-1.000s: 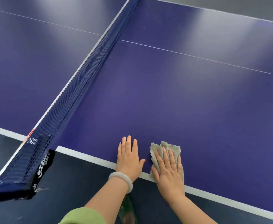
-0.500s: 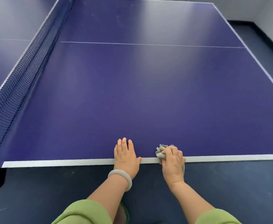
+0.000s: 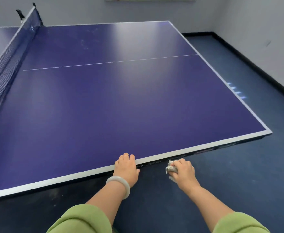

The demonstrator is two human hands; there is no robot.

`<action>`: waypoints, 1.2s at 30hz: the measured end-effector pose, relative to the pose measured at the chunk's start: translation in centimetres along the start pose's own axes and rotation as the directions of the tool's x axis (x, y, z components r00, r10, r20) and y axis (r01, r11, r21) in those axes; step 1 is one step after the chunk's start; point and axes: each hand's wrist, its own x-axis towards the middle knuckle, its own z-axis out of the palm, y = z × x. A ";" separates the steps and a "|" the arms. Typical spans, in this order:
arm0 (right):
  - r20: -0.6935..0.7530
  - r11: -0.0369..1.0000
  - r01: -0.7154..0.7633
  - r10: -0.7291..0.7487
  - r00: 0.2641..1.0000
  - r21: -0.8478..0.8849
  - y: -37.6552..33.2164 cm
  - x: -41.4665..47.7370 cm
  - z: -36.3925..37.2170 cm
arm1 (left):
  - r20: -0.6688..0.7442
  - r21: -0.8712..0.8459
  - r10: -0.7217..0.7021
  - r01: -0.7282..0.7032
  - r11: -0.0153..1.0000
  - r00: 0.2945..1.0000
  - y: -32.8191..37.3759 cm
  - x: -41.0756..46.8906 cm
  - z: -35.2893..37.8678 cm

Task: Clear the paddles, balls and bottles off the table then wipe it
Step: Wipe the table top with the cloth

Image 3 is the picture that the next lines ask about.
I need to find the person's left hand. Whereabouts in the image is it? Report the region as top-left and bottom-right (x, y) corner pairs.
(112, 153), (141, 188)

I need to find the person's right hand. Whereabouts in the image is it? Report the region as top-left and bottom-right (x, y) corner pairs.
(168, 158), (200, 195)

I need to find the grey cleaning cloth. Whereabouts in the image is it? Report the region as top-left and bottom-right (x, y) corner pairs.
(165, 160), (179, 182)

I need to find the person's left forearm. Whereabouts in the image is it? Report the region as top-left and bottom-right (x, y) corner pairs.
(86, 182), (127, 226)

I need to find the person's right forearm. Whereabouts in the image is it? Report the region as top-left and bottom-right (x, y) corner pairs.
(187, 185), (234, 232)

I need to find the blue table tennis table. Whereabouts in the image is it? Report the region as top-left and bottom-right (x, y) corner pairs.
(0, 20), (273, 204)

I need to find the dark table tennis net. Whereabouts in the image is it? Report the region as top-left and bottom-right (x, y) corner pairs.
(0, 6), (44, 122)

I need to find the green right sleeve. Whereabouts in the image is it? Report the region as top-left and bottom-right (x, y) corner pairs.
(212, 212), (271, 233)

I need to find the white jade bracelet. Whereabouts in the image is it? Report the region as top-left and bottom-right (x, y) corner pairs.
(105, 176), (131, 200)

